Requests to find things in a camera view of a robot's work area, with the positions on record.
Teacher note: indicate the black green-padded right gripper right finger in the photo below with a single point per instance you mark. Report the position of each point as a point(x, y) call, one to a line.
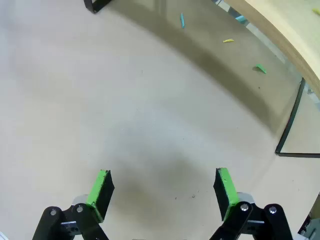
point(228, 190)

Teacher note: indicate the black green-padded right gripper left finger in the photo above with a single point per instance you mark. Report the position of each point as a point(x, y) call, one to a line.
point(96, 190)

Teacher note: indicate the green paper scrap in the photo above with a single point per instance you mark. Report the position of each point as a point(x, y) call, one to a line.
point(261, 68)

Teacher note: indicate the yellow paper scrap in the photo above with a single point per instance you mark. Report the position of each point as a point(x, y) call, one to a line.
point(316, 10)
point(228, 41)

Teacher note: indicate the short teal paper scrap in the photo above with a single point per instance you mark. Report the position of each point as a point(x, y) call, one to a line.
point(240, 18)

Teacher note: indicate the long teal paper scrap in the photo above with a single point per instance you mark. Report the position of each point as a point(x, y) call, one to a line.
point(182, 20)

